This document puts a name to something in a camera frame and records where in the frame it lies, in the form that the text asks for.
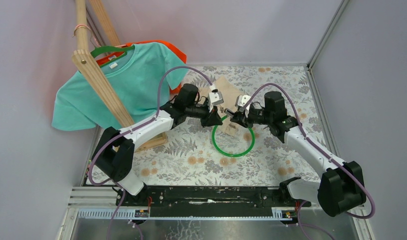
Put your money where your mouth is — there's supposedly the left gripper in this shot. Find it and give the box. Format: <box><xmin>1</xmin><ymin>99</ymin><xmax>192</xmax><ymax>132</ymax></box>
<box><xmin>184</xmin><ymin>101</ymin><xmax>223</xmax><ymax>128</ymax></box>

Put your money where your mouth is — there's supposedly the green cable lock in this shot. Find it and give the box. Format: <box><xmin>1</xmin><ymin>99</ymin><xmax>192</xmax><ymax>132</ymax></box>
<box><xmin>210</xmin><ymin>116</ymin><xmax>256</xmax><ymax>158</ymax></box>

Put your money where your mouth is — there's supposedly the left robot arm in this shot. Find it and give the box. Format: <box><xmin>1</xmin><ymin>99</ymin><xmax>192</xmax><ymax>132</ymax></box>
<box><xmin>92</xmin><ymin>83</ymin><xmax>224</xmax><ymax>206</ymax></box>

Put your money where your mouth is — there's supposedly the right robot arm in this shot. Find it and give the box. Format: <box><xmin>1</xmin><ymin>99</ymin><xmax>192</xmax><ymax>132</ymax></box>
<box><xmin>224</xmin><ymin>91</ymin><xmax>367</xmax><ymax>217</ymax></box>

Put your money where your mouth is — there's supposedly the folded beige cloth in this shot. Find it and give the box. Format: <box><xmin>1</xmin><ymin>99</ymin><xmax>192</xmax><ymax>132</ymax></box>
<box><xmin>214</xmin><ymin>76</ymin><xmax>245</xmax><ymax>136</ymax></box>

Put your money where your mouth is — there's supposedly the floral table mat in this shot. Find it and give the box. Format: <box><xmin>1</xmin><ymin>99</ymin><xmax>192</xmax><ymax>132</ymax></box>
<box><xmin>133</xmin><ymin>66</ymin><xmax>326</xmax><ymax>186</ymax></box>

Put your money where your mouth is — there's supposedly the orange garment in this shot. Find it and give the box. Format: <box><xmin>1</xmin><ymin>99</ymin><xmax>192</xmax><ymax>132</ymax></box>
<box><xmin>100</xmin><ymin>40</ymin><xmax>187</xmax><ymax>96</ymax></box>

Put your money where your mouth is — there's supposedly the teal t-shirt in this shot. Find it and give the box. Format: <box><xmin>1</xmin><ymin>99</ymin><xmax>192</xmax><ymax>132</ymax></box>
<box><xmin>51</xmin><ymin>41</ymin><xmax>188</xmax><ymax>131</ymax></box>

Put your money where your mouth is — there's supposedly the green clothes hanger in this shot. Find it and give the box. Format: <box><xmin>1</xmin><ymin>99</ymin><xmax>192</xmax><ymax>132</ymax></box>
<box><xmin>90</xmin><ymin>44</ymin><xmax>135</xmax><ymax>67</ymax></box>

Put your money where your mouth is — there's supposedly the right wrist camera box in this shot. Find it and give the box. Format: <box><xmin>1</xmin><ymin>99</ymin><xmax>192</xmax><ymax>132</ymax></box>
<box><xmin>235</xmin><ymin>95</ymin><xmax>251</xmax><ymax>112</ymax></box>

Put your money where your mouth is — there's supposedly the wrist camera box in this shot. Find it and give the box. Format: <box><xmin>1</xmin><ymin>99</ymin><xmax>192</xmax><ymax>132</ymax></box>
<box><xmin>235</xmin><ymin>95</ymin><xmax>251</xmax><ymax>112</ymax></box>
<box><xmin>208</xmin><ymin>91</ymin><xmax>224</xmax><ymax>106</ymax></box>

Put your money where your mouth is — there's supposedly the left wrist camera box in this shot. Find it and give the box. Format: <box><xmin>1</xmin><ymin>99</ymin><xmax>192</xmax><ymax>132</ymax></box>
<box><xmin>208</xmin><ymin>91</ymin><xmax>224</xmax><ymax>106</ymax></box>

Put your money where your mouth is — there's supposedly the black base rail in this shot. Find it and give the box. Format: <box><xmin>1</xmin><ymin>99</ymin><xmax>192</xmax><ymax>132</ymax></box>
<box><xmin>116</xmin><ymin>185</ymin><xmax>303</xmax><ymax>219</ymax></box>

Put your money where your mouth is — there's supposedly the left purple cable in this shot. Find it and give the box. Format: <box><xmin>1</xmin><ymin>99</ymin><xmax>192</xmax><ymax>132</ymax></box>
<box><xmin>87</xmin><ymin>65</ymin><xmax>218</xmax><ymax>240</ymax></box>

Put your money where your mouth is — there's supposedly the purple cable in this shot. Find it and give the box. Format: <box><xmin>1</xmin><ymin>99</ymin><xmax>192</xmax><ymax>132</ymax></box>
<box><xmin>87</xmin><ymin>65</ymin><xmax>218</xmax><ymax>240</ymax></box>
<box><xmin>241</xmin><ymin>82</ymin><xmax>377</xmax><ymax>240</ymax></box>

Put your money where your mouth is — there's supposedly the wooden rack frame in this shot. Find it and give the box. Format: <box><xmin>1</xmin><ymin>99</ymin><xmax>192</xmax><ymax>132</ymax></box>
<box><xmin>71</xmin><ymin>0</ymin><xmax>169</xmax><ymax>152</ymax></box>

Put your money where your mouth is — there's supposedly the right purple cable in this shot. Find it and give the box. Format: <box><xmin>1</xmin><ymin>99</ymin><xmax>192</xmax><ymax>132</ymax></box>
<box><xmin>241</xmin><ymin>82</ymin><xmax>377</xmax><ymax>240</ymax></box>

